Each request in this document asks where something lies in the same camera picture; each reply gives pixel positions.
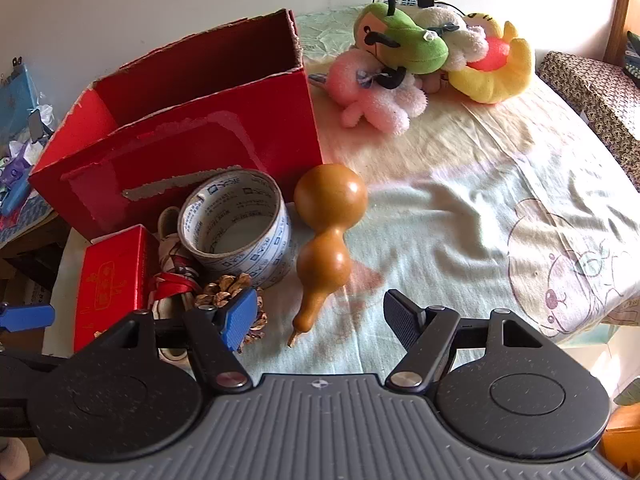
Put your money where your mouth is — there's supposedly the blue checked towel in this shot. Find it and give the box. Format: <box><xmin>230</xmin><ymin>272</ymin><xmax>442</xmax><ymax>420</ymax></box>
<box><xmin>0</xmin><ymin>195</ymin><xmax>51</xmax><ymax>246</ymax></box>

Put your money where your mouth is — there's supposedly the purple toy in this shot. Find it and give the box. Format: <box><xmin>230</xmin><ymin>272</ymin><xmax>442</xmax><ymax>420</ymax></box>
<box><xmin>0</xmin><ymin>152</ymin><xmax>28</xmax><ymax>186</ymax></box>

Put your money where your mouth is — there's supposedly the red plush ball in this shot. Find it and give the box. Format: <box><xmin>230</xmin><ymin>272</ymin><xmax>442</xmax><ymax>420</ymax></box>
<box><xmin>470</xmin><ymin>37</ymin><xmax>512</xmax><ymax>72</ymax></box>

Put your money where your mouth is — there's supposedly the white power strip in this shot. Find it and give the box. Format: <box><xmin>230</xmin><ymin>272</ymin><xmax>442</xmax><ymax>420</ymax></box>
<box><xmin>395</xmin><ymin>0</ymin><xmax>451</xmax><ymax>11</ymax></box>

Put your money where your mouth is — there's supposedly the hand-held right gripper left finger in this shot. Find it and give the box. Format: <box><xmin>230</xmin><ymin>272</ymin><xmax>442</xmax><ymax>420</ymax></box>
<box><xmin>95</xmin><ymin>287</ymin><xmax>263</xmax><ymax>394</ymax></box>

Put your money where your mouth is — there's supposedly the white plush toy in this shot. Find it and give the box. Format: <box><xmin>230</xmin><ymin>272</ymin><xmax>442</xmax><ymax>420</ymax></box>
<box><xmin>415</xmin><ymin>7</ymin><xmax>490</xmax><ymax>72</ymax></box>

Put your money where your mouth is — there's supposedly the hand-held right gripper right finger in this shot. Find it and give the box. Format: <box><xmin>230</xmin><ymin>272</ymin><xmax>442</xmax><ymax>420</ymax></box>
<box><xmin>384</xmin><ymin>289</ymin><xmax>553</xmax><ymax>391</ymax></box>

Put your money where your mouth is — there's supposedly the printed tape roll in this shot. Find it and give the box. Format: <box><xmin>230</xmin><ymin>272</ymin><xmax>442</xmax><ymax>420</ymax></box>
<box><xmin>178</xmin><ymin>170</ymin><xmax>293</xmax><ymax>291</ymax></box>

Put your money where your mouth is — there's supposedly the beige shoe with patterned cloth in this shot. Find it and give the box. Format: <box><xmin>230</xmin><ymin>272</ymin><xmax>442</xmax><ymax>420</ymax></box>
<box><xmin>150</xmin><ymin>206</ymin><xmax>206</xmax><ymax>363</ymax></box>

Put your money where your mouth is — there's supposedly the patterned fabric box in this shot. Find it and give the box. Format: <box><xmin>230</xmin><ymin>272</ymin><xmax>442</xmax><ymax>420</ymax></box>
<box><xmin>537</xmin><ymin>51</ymin><xmax>640</xmax><ymax>191</ymax></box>

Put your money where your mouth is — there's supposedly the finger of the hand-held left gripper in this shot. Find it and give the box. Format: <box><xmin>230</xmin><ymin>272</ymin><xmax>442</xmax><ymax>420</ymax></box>
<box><xmin>0</xmin><ymin>304</ymin><xmax>56</xmax><ymax>333</ymax></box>
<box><xmin>0</xmin><ymin>354</ymin><xmax>70</xmax><ymax>375</ymax></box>

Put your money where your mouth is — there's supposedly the green plush toy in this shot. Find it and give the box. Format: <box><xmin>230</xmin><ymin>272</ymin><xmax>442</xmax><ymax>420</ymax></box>
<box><xmin>354</xmin><ymin>0</ymin><xmax>449</xmax><ymax>77</ymax></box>

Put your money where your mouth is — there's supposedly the pine cone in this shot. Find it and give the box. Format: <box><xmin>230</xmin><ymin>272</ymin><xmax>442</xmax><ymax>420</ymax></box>
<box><xmin>194</xmin><ymin>272</ymin><xmax>268</xmax><ymax>353</ymax></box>

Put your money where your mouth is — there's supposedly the yellow plush toy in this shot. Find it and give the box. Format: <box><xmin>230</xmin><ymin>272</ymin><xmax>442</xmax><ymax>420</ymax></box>
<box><xmin>447</xmin><ymin>10</ymin><xmax>533</xmax><ymax>105</ymax></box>

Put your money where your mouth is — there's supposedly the small red gift box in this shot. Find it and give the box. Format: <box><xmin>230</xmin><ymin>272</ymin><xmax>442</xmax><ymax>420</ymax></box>
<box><xmin>73</xmin><ymin>225</ymin><xmax>161</xmax><ymax>353</ymax></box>

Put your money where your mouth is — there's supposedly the blue paper bag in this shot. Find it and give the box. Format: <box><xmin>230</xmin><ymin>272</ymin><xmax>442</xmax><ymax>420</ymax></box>
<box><xmin>0</xmin><ymin>55</ymin><xmax>41</xmax><ymax>126</ymax></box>

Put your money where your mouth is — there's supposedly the brown gourd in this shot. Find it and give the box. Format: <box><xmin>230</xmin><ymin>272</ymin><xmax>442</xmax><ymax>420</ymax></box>
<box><xmin>287</xmin><ymin>165</ymin><xmax>369</xmax><ymax>348</ymax></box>

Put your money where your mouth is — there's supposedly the printed bear blanket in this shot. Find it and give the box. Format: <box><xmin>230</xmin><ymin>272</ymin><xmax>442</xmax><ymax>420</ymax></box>
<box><xmin>42</xmin><ymin>7</ymin><xmax>640</xmax><ymax>361</ymax></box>

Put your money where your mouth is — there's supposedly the wooden bed post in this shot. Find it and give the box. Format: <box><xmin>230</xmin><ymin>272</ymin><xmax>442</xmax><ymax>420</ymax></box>
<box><xmin>602</xmin><ymin>0</ymin><xmax>640</xmax><ymax>66</ymax></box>

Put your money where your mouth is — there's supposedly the pink plush toy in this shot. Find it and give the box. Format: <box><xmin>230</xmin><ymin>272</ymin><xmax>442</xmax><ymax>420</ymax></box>
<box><xmin>308</xmin><ymin>50</ymin><xmax>428</xmax><ymax>137</ymax></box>

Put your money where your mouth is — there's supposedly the large red cardboard box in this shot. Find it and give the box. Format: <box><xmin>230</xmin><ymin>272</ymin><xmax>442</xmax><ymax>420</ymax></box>
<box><xmin>28</xmin><ymin>8</ymin><xmax>325</xmax><ymax>241</ymax></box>

